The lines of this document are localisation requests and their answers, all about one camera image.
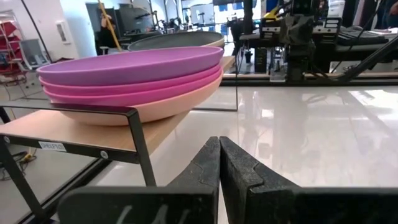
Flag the yellow tag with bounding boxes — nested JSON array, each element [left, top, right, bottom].
[[263, 4, 281, 20]]

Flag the grey cabinet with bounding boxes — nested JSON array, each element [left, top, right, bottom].
[[21, 39, 51, 70]]

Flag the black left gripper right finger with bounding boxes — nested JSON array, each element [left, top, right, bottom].
[[219, 136, 398, 224]]

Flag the peach plate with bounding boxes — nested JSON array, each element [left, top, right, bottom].
[[58, 74, 224, 127]]

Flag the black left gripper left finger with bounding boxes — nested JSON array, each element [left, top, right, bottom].
[[57, 136, 221, 224]]

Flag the dark grey plate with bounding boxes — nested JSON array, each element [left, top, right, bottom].
[[127, 30, 225, 52]]

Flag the white shelf label sticker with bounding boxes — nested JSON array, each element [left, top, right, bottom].
[[39, 141, 67, 152]]

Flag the purple plate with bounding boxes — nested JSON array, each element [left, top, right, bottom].
[[36, 45, 224, 87]]

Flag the red storage rack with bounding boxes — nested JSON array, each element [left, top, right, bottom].
[[0, 21, 29, 85]]

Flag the white wall panel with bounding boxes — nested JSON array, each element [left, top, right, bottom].
[[55, 20, 72, 44]]

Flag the computer monitor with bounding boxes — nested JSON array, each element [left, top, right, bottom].
[[190, 2, 216, 26]]

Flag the beige plate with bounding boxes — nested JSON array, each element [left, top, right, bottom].
[[201, 38, 225, 49]]

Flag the pink plate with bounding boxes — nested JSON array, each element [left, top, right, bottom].
[[39, 63, 223, 96], [43, 70, 224, 107]]

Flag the wooden shelf with black frame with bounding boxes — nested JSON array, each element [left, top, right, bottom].
[[0, 55, 239, 223]]

